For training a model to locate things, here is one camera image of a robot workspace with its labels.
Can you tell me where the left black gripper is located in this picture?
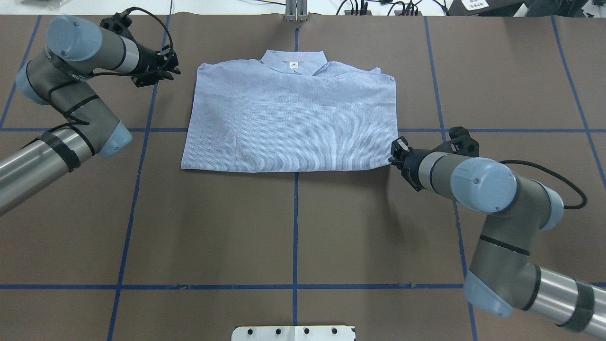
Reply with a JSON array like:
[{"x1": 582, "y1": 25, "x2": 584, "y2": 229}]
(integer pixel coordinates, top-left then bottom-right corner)
[{"x1": 132, "y1": 47, "x2": 180, "y2": 87}]

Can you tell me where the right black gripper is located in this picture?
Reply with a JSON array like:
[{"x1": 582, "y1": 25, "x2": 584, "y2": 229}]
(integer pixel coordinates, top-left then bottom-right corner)
[{"x1": 389, "y1": 136, "x2": 427, "y2": 192}]

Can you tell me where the light blue striped shirt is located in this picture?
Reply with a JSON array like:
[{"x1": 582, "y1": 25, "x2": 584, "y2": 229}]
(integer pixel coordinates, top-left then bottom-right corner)
[{"x1": 180, "y1": 50, "x2": 398, "y2": 173}]

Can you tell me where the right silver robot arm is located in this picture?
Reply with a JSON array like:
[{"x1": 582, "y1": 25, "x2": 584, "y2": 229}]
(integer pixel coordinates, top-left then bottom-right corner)
[{"x1": 388, "y1": 135, "x2": 606, "y2": 340}]

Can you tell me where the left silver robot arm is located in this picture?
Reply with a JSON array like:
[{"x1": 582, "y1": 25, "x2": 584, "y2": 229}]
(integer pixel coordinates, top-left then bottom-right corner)
[{"x1": 0, "y1": 7, "x2": 180, "y2": 215}]

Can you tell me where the aluminium frame post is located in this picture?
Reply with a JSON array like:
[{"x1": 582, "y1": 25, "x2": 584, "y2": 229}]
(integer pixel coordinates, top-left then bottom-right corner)
[{"x1": 285, "y1": 0, "x2": 309, "y2": 22}]

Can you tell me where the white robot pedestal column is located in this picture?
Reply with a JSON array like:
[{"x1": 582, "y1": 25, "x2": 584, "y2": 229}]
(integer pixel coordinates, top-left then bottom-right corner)
[{"x1": 231, "y1": 324, "x2": 356, "y2": 341}]

